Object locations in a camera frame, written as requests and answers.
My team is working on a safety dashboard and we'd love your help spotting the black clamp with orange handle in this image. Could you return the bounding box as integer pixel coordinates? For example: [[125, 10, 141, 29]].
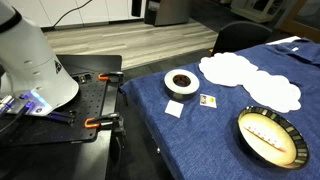
[[97, 70, 125, 84], [83, 112, 126, 135]]

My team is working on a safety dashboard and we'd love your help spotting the black robot cart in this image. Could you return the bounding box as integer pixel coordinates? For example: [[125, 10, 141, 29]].
[[0, 54, 127, 180]]

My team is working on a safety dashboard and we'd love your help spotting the black chair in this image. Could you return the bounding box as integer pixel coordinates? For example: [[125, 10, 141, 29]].
[[212, 20, 274, 56]]

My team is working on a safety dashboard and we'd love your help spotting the grey duct tape roll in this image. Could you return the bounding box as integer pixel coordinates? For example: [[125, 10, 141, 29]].
[[163, 68, 201, 102]]

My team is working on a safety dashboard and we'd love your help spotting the black wall cable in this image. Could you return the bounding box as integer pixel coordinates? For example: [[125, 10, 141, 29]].
[[51, 0, 94, 29]]

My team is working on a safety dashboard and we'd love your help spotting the white cabinet row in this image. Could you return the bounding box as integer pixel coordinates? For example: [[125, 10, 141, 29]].
[[6, 0, 148, 29]]

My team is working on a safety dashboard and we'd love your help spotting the black wall-mounted box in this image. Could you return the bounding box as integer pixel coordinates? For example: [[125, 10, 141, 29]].
[[131, 0, 143, 18]]

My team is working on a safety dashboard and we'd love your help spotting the white paper lace doily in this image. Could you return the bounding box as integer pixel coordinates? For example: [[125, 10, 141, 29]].
[[198, 52, 259, 88], [242, 70, 302, 114]]

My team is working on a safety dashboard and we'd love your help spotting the black cable bundle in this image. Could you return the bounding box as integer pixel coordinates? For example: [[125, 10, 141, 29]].
[[0, 94, 35, 134]]

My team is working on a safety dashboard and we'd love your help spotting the blue denim table cloth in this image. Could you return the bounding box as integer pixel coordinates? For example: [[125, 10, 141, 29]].
[[119, 38, 320, 180]]

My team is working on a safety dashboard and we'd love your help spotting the white shelf unit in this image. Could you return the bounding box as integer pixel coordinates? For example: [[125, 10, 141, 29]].
[[229, 0, 284, 24]]

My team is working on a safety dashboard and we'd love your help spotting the stainless steel bin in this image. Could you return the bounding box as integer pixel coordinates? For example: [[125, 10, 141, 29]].
[[143, 0, 192, 27]]

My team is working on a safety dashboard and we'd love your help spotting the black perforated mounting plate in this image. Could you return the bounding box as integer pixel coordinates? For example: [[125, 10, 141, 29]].
[[0, 70, 110, 148]]

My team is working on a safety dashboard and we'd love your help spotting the cream bowl with striped rim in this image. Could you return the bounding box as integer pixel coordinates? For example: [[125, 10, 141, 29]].
[[237, 105, 310, 170]]

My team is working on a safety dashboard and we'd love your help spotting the tea packet with cup print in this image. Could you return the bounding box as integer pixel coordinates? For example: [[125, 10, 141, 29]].
[[199, 93, 218, 109]]

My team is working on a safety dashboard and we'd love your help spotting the plain white packet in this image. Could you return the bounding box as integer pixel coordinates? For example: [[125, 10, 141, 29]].
[[164, 99, 185, 119]]

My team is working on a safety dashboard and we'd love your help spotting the white red-dotted sharpie marker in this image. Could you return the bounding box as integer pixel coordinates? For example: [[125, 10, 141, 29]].
[[244, 125, 288, 153]]

